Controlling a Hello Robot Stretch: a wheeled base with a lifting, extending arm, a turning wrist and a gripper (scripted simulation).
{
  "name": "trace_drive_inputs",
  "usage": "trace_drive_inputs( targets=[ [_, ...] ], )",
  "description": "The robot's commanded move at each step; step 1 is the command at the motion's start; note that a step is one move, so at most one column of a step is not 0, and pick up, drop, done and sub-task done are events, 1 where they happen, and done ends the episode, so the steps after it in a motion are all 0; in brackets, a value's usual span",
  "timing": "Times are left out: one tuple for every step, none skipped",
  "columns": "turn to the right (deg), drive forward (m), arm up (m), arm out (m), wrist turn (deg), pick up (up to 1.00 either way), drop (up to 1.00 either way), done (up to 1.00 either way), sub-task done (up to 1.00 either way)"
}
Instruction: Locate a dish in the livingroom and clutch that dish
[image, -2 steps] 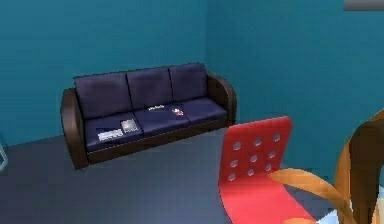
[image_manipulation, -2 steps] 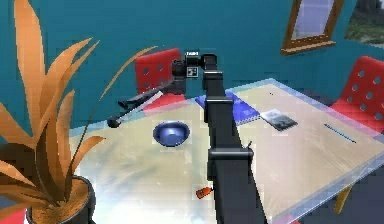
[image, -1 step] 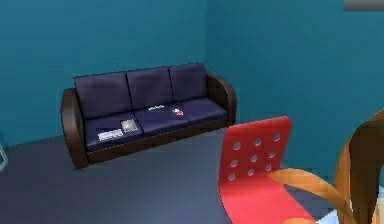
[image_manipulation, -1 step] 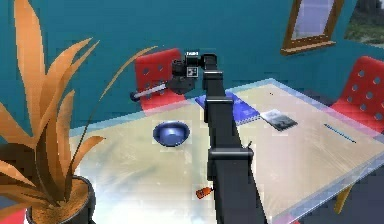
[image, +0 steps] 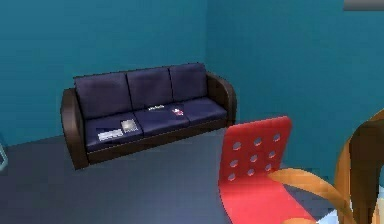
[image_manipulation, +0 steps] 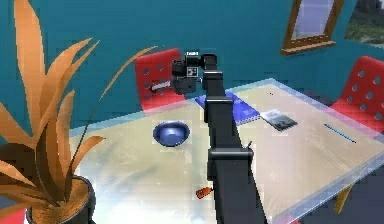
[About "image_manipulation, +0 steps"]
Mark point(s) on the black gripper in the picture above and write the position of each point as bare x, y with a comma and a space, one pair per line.
181, 77

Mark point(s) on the glass top table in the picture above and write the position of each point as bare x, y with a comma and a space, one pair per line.
300, 156

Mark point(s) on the wooden framed window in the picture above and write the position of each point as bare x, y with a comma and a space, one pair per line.
311, 23

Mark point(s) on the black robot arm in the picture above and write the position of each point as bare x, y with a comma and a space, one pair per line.
226, 140

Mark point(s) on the grey book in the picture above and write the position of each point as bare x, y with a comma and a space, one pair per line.
278, 119

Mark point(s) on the orange house plant in pot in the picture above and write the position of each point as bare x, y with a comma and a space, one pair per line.
43, 133

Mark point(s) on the dark blue pencil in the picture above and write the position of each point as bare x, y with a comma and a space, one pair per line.
339, 133

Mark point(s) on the small orange bottle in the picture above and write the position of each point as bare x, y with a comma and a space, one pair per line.
203, 192

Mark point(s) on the red chair with holes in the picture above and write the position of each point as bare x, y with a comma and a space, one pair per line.
156, 80
363, 96

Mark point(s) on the landscape wall picture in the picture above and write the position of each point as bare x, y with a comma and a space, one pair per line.
366, 23

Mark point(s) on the blue bowl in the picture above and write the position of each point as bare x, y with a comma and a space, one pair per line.
171, 133

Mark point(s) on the blue notebook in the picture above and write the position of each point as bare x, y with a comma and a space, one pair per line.
245, 110

